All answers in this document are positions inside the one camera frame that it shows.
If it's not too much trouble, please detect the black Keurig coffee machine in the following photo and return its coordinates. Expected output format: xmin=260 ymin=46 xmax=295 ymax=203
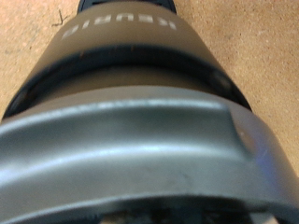
xmin=0 ymin=0 xmax=299 ymax=224

